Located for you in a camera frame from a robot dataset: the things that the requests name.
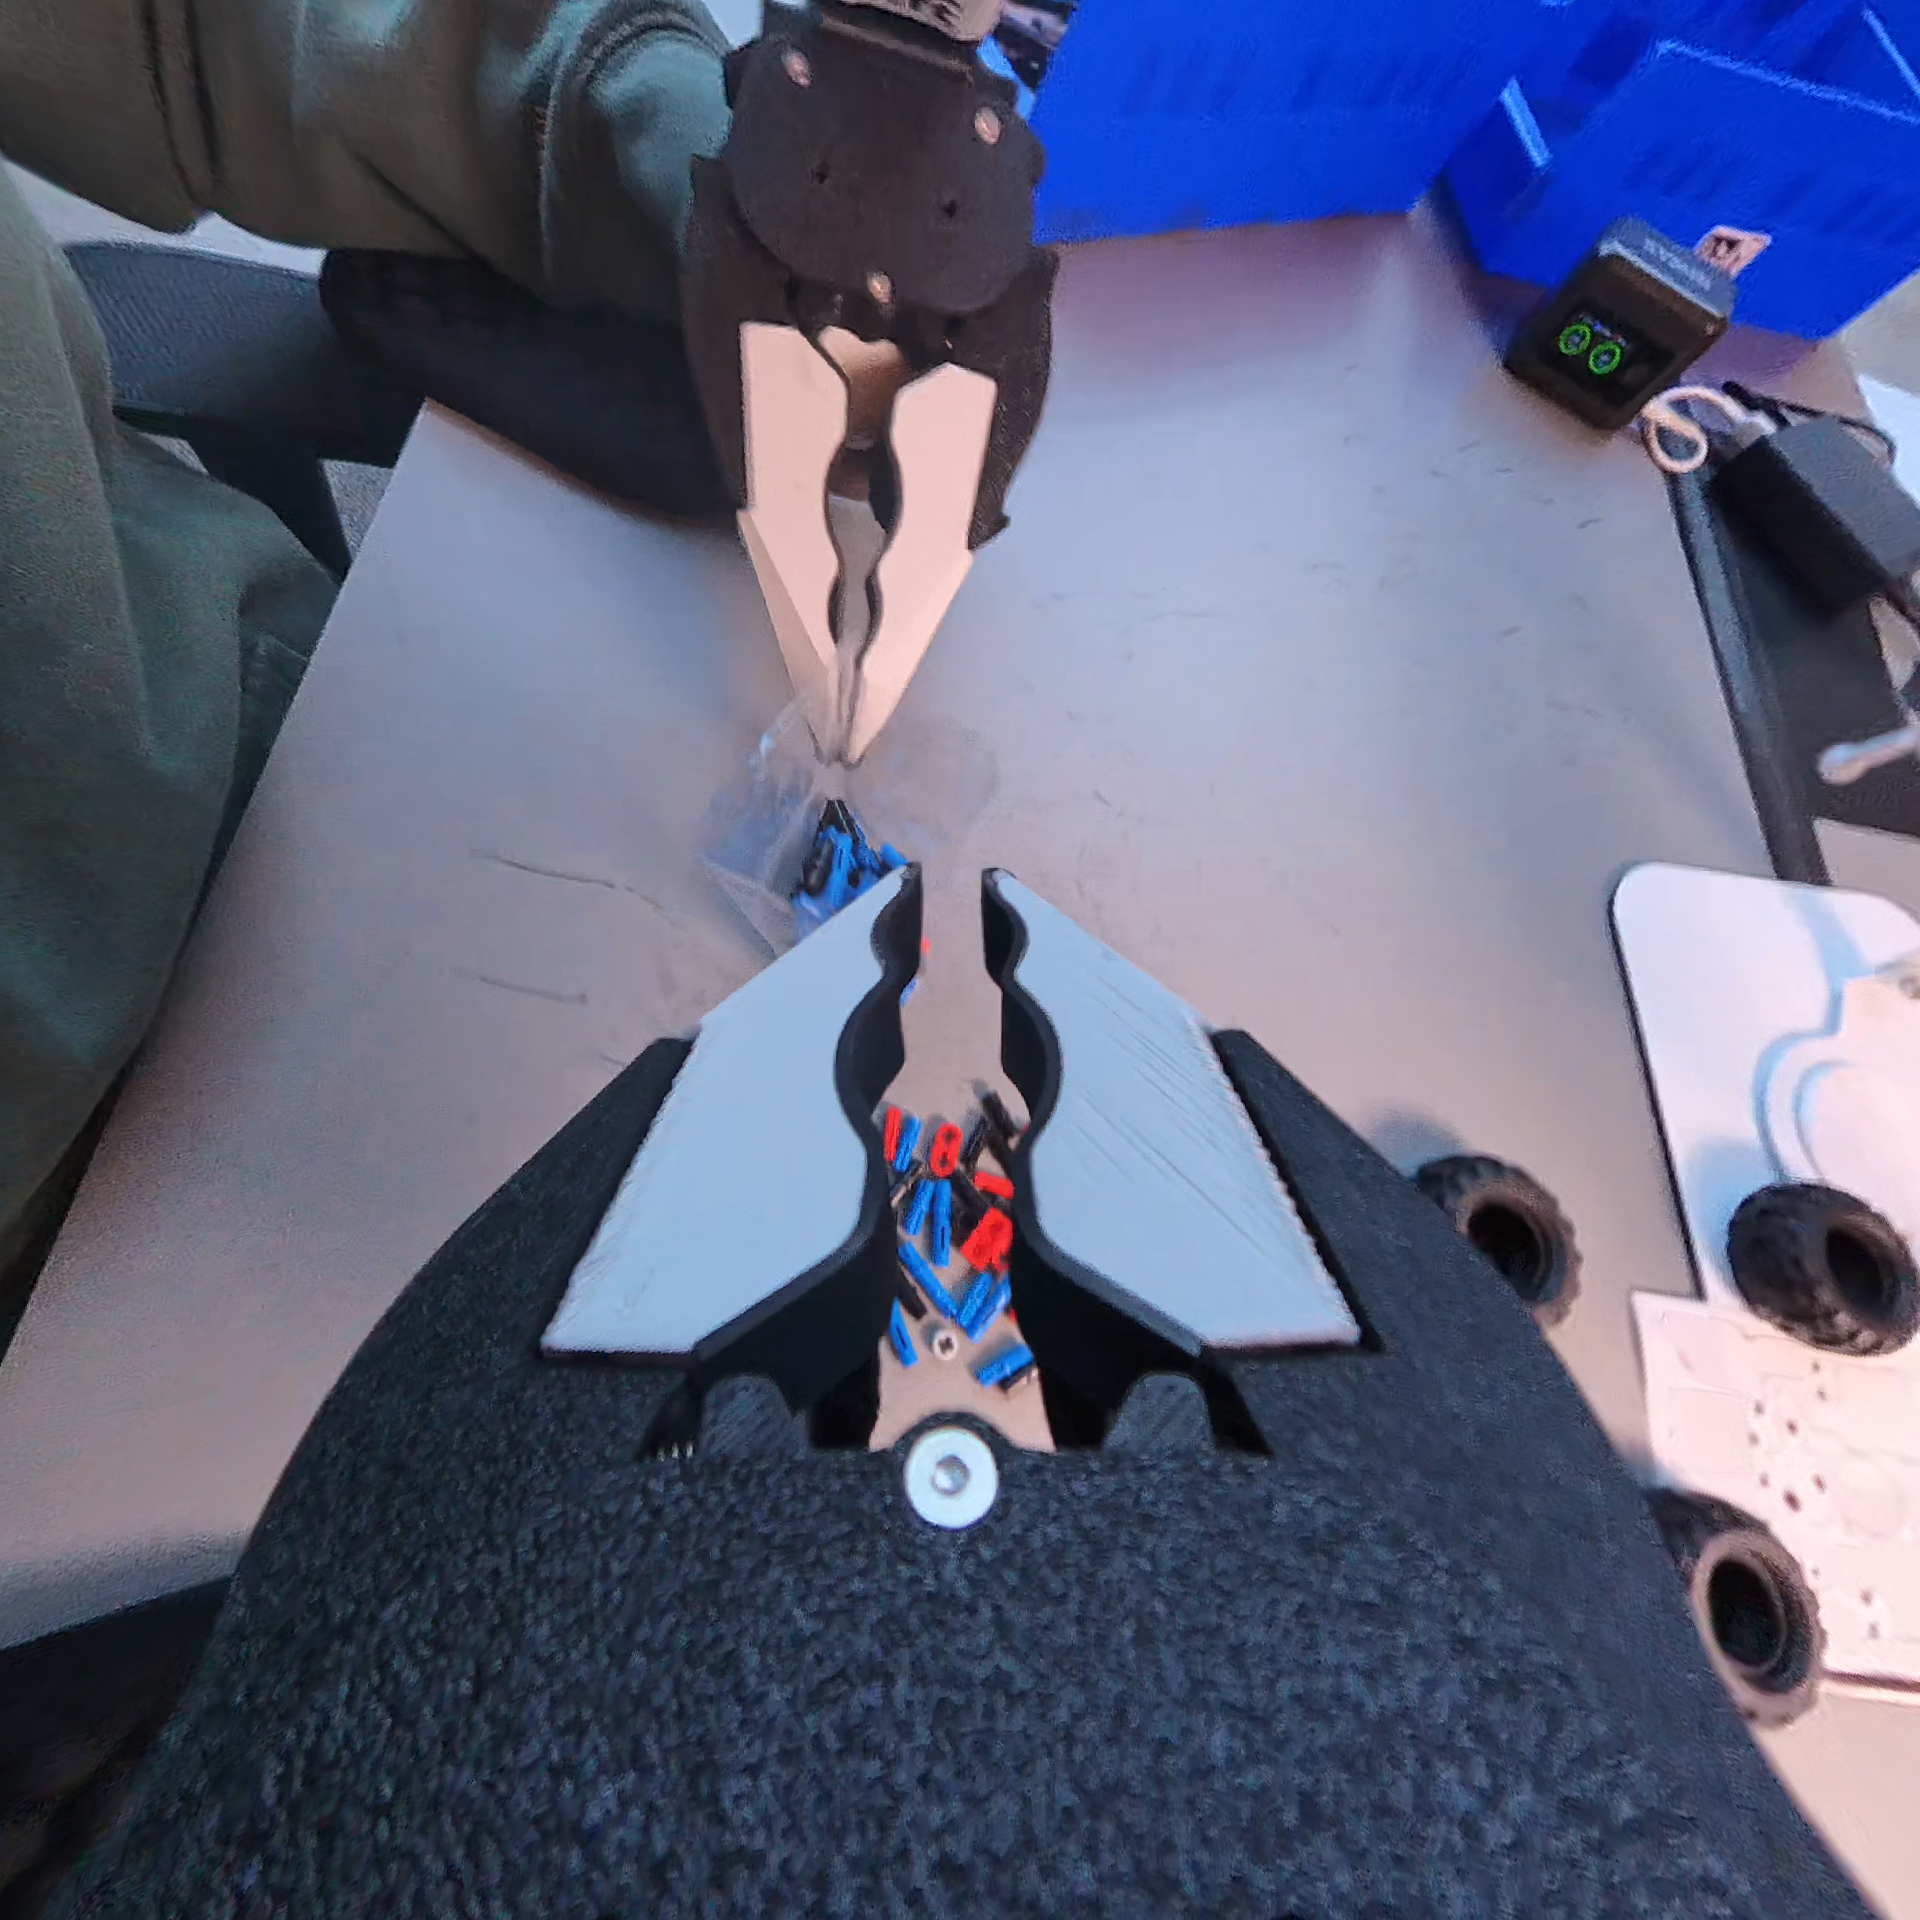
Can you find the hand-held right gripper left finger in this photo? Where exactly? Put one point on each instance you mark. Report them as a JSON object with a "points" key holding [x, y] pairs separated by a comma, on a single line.
{"points": [[721, 1187]]}

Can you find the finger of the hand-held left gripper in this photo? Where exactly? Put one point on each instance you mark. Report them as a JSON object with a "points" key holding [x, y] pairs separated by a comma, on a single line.
{"points": [[797, 450], [946, 467]]}

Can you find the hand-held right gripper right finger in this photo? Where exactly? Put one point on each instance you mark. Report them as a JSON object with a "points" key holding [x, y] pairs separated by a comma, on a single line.
{"points": [[1186, 1170]]}

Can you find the large pile of toy pins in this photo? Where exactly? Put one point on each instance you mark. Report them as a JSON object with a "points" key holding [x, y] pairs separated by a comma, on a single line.
{"points": [[957, 1231]]}

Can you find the small cluster of toy pins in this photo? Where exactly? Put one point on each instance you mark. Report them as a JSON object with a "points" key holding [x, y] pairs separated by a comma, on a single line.
{"points": [[841, 862]]}

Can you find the black toy tyre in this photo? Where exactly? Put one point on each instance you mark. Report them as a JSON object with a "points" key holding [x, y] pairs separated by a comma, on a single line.
{"points": [[1533, 1216], [1776, 1297], [1696, 1546]]}

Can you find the clear plastic bag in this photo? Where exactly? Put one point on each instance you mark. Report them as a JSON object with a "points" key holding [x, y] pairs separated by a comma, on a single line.
{"points": [[781, 841]]}

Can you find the grey desk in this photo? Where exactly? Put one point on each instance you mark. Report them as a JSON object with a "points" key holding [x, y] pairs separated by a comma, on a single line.
{"points": [[1351, 750]]}

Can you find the white desk lamp stand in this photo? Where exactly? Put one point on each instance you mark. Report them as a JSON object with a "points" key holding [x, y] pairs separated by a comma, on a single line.
{"points": [[1739, 1019]]}

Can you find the black desk mat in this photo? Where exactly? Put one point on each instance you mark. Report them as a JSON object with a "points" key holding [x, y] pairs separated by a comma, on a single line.
{"points": [[1801, 721]]}

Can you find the black padded armrest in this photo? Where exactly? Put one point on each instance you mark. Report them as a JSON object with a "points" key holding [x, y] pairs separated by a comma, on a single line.
{"points": [[541, 375]]}

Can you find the blue storage bin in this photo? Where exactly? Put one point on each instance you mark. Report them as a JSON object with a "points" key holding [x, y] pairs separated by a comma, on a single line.
{"points": [[1293, 121], [1773, 151]]}

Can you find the black chair seat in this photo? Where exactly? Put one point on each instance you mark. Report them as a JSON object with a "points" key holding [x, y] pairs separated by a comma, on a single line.
{"points": [[210, 361]]}

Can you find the white sticker sheet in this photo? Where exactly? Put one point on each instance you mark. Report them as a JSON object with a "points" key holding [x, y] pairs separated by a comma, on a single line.
{"points": [[1773, 1470]]}

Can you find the black charger with green display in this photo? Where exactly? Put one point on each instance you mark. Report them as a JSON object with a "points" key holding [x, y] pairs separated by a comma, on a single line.
{"points": [[1615, 333]]}

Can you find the black power adapter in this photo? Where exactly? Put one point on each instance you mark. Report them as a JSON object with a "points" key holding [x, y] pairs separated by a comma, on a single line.
{"points": [[1832, 510]]}

